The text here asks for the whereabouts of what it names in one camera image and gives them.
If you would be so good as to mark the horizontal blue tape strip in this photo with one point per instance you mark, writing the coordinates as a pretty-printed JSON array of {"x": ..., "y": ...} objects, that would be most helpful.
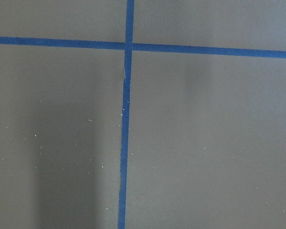
[{"x": 142, "y": 47}]

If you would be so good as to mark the vertical blue tape strip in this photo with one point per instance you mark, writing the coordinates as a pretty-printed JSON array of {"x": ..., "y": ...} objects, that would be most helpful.
[{"x": 125, "y": 113}]

